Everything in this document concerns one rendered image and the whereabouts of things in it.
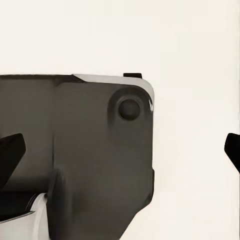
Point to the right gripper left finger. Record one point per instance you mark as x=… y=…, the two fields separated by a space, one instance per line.
x=12 y=149

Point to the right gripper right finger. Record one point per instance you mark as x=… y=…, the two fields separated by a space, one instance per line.
x=232 y=149

